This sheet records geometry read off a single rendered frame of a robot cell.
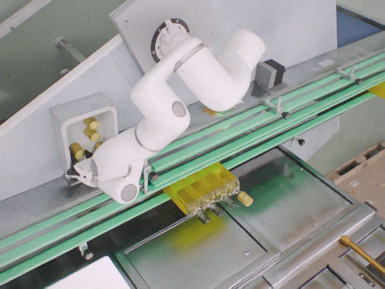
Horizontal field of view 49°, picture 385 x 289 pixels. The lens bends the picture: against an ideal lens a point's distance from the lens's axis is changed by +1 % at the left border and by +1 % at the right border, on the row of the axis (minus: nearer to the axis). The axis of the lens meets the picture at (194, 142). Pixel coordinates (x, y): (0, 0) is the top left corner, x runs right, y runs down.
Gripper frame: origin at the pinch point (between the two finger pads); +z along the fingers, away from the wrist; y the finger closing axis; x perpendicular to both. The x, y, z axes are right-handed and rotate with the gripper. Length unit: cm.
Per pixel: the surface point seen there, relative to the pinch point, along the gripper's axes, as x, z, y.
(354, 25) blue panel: 6, 14, 174
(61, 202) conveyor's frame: -11.7, 0.1, -9.2
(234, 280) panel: -41, -39, 26
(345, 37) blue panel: 4, 8, 156
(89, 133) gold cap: 6.8, 0.2, 4.6
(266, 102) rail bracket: -2, -10, 74
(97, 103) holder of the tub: 16.6, -2.9, 7.6
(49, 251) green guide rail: -23.0, -4.8, -17.9
